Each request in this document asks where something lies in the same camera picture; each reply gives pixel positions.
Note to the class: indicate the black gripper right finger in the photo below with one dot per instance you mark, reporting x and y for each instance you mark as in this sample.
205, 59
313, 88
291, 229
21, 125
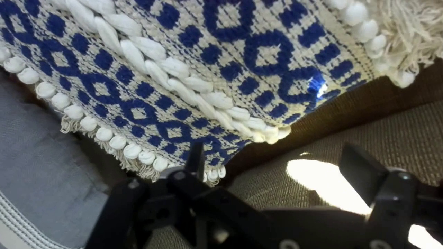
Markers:
392, 203

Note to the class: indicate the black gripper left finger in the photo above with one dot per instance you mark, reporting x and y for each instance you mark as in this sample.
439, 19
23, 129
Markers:
152, 208

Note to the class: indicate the blue white patterned pillow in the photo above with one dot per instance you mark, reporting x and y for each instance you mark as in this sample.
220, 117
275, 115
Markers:
230, 56

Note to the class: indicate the brown fabric sofa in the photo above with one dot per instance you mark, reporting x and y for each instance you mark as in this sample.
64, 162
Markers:
392, 133

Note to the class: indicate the grey striped pillow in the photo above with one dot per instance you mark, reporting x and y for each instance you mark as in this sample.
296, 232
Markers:
41, 185

